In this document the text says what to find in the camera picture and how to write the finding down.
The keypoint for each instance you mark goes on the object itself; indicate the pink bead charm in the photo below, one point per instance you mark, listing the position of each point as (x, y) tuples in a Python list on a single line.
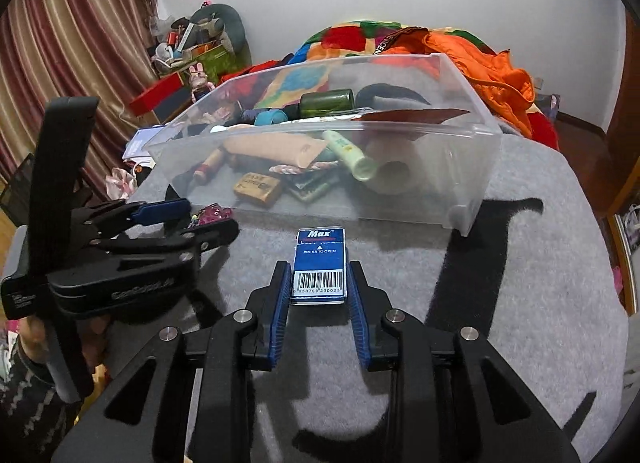
[(212, 214)]

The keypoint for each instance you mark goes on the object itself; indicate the stack of notebooks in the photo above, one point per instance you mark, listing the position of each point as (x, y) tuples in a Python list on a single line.
[(140, 145)]

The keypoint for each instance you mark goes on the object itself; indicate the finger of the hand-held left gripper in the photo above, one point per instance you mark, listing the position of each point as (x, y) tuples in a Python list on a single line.
[(162, 210), (215, 235)]

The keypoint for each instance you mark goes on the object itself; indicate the colourful patchwork blanket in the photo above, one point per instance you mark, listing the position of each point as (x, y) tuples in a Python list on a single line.
[(340, 40)]

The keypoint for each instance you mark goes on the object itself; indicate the striped fabric scrunchie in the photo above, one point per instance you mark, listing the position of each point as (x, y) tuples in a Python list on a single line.
[(290, 170)]

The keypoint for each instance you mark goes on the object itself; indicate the green glass jar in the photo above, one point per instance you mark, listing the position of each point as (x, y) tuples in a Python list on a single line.
[(327, 103)]

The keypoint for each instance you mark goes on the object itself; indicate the red box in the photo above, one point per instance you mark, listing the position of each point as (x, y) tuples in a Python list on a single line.
[(157, 95)]

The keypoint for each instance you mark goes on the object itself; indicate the person's left forearm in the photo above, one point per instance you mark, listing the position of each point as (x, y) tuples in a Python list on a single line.
[(30, 403)]

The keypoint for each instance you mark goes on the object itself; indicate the wall socket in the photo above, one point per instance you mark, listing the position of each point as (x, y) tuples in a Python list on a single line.
[(537, 84)]

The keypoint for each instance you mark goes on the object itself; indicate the striped curtain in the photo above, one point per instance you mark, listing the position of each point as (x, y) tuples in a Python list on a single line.
[(75, 43)]

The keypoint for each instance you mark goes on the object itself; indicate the wooden wardrobe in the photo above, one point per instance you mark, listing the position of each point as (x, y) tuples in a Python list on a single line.
[(627, 153)]

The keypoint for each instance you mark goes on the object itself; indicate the clear plastic storage bin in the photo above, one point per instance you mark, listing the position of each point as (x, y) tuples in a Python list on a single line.
[(425, 208)]

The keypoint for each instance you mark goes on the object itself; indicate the dark cloth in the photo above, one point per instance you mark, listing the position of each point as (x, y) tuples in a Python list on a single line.
[(390, 93)]

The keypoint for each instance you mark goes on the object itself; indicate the blue tape roll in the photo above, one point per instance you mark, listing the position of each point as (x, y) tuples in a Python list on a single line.
[(270, 118)]

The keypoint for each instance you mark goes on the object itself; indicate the black mesh basket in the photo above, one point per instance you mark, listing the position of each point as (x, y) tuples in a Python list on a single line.
[(15, 188)]

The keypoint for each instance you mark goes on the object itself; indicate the pile of clutter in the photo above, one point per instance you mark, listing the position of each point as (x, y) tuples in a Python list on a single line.
[(172, 45)]

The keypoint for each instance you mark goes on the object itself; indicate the wooden doll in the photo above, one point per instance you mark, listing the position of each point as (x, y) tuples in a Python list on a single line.
[(207, 170)]

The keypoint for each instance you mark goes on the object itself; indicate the wooden stamp block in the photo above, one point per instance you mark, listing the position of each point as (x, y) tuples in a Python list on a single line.
[(257, 188)]

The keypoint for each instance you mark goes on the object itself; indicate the person's left hand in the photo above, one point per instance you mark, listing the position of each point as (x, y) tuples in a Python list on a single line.
[(95, 338)]

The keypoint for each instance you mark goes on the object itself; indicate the pink bunny doll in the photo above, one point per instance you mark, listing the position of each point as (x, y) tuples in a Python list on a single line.
[(198, 78)]

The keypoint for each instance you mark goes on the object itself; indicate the light green tube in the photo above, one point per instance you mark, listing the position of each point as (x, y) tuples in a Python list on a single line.
[(350, 155)]

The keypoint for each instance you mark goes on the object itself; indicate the pink bow cloth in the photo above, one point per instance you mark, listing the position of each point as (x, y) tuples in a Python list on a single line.
[(121, 183)]

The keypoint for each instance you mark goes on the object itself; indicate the orange jacket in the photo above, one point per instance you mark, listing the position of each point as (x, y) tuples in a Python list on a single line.
[(490, 73)]

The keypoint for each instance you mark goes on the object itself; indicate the white paper roll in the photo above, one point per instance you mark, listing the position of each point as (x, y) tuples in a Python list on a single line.
[(400, 150)]

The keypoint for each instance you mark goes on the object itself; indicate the blue staple box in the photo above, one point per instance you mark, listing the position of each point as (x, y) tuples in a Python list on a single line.
[(318, 263)]

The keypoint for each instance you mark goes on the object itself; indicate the purple grey bag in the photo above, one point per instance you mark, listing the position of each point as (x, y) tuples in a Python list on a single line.
[(551, 105)]

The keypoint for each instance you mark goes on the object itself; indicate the grey-green cushion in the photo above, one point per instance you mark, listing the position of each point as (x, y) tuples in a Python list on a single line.
[(232, 23)]

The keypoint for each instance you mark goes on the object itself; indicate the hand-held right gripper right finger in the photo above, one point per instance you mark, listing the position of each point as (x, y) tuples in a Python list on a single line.
[(359, 323)]

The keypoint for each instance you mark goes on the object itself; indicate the dark thread spool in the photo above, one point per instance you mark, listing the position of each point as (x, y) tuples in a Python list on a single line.
[(249, 118)]

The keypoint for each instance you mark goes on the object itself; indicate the tan pouch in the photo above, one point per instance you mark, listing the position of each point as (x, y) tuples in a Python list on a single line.
[(270, 150)]

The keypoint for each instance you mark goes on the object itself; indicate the grey blanket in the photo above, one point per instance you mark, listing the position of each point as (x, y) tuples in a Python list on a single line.
[(525, 268)]

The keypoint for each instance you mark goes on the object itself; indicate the green bag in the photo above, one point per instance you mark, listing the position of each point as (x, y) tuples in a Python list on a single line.
[(215, 63)]

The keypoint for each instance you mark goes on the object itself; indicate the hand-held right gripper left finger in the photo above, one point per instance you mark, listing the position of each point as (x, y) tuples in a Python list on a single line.
[(281, 313)]

